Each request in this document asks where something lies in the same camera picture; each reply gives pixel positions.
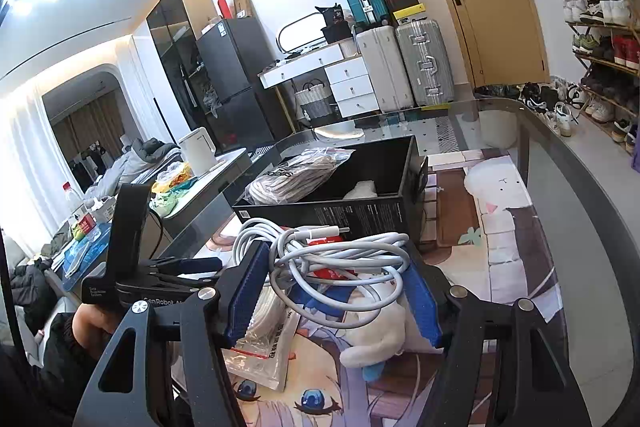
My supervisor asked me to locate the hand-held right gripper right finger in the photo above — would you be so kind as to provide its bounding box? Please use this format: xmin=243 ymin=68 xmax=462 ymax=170
xmin=402 ymin=252 xmax=593 ymax=427

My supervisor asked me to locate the brown curtain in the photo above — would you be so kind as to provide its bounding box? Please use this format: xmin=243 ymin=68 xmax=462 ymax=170
xmin=50 ymin=97 xmax=126 ymax=158

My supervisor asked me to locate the yellow snack bag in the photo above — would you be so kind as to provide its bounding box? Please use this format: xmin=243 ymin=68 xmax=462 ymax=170
xmin=152 ymin=162 xmax=193 ymax=195

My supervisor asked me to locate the grey white woven basket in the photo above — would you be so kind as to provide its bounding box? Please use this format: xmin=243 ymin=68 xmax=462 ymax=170
xmin=292 ymin=79 xmax=335 ymax=120

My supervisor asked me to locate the person's left hand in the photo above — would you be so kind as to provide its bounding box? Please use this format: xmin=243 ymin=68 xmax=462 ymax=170
xmin=71 ymin=306 xmax=122 ymax=342

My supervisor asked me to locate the clear water bottle red label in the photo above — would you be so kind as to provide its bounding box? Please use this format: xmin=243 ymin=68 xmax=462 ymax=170
xmin=62 ymin=182 xmax=98 ymax=240

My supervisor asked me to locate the black cardboard box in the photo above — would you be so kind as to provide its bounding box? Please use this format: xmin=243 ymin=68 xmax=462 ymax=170
xmin=232 ymin=136 xmax=430 ymax=253

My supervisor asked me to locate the white electric kettle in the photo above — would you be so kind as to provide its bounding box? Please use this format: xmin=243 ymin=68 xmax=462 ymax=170
xmin=178 ymin=127 xmax=217 ymax=175

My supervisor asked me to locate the red white plastic packet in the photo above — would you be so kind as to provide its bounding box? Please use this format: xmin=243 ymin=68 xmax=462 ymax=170
xmin=305 ymin=227 xmax=366 ymax=285

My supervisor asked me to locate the white cable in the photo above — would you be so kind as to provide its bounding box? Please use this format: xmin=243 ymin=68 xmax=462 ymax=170
xmin=227 ymin=218 xmax=412 ymax=308

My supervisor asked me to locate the clear bag of grey socks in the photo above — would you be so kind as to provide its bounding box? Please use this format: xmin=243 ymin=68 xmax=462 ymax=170
xmin=247 ymin=147 xmax=357 ymax=208

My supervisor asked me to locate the clear zip bag white cord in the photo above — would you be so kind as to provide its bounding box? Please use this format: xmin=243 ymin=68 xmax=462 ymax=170
xmin=220 ymin=282 xmax=301 ymax=390

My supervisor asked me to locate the black refrigerator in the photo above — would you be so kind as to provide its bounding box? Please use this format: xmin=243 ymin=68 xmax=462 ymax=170
xmin=196 ymin=18 xmax=296 ymax=152

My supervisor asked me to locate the white sheer curtain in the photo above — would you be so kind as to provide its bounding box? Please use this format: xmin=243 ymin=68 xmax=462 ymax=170
xmin=0 ymin=82 xmax=53 ymax=258

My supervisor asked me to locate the white trash bin black liner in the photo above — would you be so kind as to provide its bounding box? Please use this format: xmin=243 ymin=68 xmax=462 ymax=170
xmin=474 ymin=84 xmax=523 ymax=151

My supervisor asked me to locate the white vanity desk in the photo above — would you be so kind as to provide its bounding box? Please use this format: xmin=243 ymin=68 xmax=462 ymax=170
xmin=257 ymin=42 xmax=381 ymax=118

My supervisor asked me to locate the cluster of white black sneakers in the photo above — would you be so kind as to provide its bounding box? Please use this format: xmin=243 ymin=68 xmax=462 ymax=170
xmin=520 ymin=79 xmax=581 ymax=138

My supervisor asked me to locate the bed with grey duvet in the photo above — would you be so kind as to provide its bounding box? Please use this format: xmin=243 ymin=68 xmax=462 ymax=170
xmin=82 ymin=137 xmax=183 ymax=202

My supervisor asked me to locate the oval mirror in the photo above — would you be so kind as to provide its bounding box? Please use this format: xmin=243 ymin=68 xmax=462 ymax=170
xmin=276 ymin=13 xmax=331 ymax=55

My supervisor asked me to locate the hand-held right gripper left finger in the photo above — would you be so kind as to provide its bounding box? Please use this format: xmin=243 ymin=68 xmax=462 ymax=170
xmin=74 ymin=241 xmax=273 ymax=427

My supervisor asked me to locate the printed cartoon mat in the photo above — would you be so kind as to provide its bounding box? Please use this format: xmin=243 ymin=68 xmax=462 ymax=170
xmin=170 ymin=147 xmax=568 ymax=427

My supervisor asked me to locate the silver suitcase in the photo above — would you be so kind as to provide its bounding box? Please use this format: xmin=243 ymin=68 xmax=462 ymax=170
xmin=395 ymin=19 xmax=456 ymax=108

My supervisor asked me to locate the white plush toy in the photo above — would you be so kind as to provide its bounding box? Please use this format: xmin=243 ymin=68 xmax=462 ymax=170
xmin=295 ymin=279 xmax=418 ymax=383

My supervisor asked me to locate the white top low cabinet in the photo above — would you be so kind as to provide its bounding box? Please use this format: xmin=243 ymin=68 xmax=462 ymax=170
xmin=150 ymin=147 xmax=253 ymax=253

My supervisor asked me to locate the black bag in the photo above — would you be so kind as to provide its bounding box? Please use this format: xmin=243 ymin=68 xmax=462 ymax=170
xmin=315 ymin=3 xmax=353 ymax=42

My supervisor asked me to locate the black jacket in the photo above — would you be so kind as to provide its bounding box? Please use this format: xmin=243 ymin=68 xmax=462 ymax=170
xmin=10 ymin=259 xmax=56 ymax=333

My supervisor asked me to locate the geometric patterned rug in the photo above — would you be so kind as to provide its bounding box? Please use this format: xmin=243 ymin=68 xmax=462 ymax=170
xmin=415 ymin=114 xmax=481 ymax=152

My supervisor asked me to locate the dark glass cabinet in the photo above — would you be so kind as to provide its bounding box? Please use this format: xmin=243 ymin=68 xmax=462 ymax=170
xmin=146 ymin=0 xmax=221 ymax=148

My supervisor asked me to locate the person's left forearm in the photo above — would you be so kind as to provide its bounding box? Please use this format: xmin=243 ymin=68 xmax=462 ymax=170
xmin=10 ymin=313 xmax=113 ymax=427

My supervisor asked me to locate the green plastic bag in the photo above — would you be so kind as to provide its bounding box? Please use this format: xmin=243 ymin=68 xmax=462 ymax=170
xmin=150 ymin=192 xmax=178 ymax=218

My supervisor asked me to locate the wooden shoe rack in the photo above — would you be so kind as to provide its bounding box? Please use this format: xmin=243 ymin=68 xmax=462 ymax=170
xmin=552 ymin=0 xmax=640 ymax=152

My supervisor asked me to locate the white suitcase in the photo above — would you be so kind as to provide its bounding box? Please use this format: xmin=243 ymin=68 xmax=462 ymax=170
xmin=356 ymin=26 xmax=416 ymax=112

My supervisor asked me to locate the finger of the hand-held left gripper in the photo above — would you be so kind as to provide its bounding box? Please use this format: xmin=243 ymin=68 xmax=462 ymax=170
xmin=121 ymin=273 xmax=222 ymax=293
xmin=138 ymin=257 xmax=224 ymax=276

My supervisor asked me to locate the white crumpled soft item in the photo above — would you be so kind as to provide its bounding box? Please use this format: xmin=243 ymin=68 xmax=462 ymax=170
xmin=342 ymin=179 xmax=379 ymax=201

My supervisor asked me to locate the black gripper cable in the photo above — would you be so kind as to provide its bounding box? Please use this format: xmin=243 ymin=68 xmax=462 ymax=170
xmin=147 ymin=207 xmax=167 ymax=258

